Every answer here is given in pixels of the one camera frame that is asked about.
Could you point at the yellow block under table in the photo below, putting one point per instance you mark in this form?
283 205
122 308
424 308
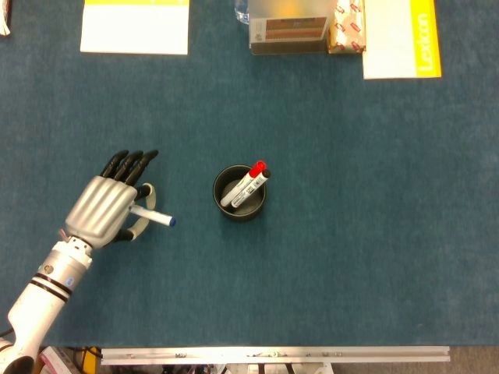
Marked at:
90 360

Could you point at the clear plastic water bottle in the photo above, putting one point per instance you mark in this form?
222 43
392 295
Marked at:
241 11

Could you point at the aluminium profile rail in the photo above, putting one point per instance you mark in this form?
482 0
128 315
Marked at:
273 355

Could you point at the white notebook with yellow band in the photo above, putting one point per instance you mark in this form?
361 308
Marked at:
134 31

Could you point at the black whiteboard marker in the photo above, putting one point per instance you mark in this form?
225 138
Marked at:
253 189

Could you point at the red whiteboard marker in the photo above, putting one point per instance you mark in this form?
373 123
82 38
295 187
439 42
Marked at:
255 170

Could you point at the white yellow Lexicon notebook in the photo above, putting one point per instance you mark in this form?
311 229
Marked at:
390 39

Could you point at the black round cup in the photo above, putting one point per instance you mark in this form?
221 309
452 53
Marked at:
238 215

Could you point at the blue whiteboard marker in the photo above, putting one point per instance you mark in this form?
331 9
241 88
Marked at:
156 217

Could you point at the pink white small box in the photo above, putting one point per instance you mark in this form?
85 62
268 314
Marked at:
58 362

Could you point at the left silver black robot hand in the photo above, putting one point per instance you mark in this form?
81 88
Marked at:
101 210

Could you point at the blue felt table mat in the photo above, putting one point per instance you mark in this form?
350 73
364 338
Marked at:
351 214

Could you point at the gold red wrapped snack pack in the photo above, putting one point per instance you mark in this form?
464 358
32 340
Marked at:
347 29

